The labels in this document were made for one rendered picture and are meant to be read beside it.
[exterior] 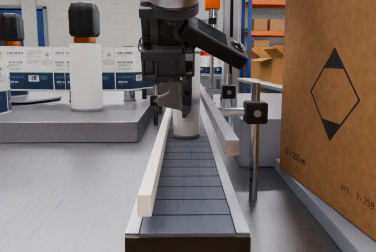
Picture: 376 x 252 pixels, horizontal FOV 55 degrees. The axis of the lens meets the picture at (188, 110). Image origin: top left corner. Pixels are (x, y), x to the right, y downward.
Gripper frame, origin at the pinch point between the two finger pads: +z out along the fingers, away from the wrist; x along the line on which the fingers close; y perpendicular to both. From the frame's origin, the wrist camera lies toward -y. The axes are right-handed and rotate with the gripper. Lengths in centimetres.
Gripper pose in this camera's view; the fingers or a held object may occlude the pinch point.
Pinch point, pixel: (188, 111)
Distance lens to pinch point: 65.0
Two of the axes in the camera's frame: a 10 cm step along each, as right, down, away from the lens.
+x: 0.1, 6.2, -7.9
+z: -0.1, 7.9, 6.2
